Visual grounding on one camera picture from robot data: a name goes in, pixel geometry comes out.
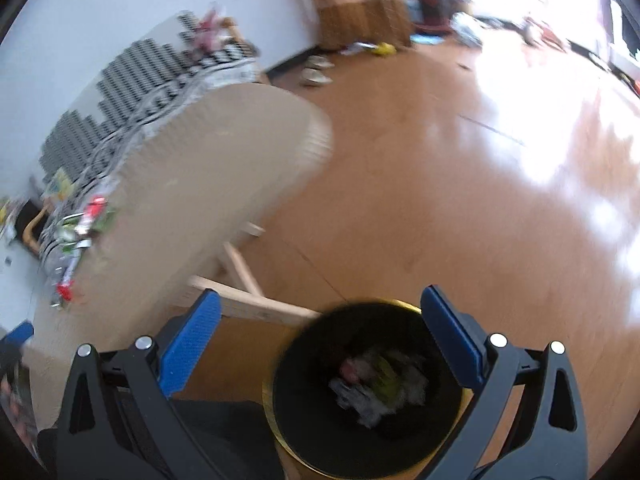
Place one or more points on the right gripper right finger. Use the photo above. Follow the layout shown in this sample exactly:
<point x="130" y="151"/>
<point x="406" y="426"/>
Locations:
<point x="525" y="419"/>

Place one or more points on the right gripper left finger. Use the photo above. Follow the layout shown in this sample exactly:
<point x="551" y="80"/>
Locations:
<point x="117" y="420"/>

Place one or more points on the trash pile inside bin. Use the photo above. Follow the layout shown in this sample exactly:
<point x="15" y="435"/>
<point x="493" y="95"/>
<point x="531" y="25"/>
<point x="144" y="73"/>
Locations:
<point x="377" y="384"/>

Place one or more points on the black gold-rimmed trash bin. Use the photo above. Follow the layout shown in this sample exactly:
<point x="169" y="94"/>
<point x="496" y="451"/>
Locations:
<point x="307" y="422"/>

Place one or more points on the red white wrapper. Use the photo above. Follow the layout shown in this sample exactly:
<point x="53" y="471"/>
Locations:
<point x="92" y="212"/>

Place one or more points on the pink cushion on sofa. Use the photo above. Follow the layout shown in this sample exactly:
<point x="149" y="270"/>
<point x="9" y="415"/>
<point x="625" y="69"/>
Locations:
<point x="209" y="33"/>

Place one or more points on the red children tricycle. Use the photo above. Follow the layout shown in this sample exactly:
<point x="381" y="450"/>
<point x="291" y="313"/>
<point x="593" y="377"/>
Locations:
<point x="537" y="34"/>

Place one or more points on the beige slipper far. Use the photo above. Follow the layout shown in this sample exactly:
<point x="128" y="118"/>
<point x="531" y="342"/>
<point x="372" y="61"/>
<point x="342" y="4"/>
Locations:
<point x="319" y="62"/>

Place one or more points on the white plastic bag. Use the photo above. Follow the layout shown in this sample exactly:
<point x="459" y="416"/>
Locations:
<point x="468" y="30"/>

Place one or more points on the yellow toy on floor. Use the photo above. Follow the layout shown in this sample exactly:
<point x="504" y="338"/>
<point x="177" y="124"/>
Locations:
<point x="384" y="50"/>

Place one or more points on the brown curtain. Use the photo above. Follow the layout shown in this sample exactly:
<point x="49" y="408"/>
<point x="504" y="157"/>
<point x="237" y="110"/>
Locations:
<point x="344" y="22"/>

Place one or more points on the wooden table leg frame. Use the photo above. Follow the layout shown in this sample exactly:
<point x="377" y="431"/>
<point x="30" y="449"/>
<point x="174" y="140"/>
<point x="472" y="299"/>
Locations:
<point x="244" y="298"/>

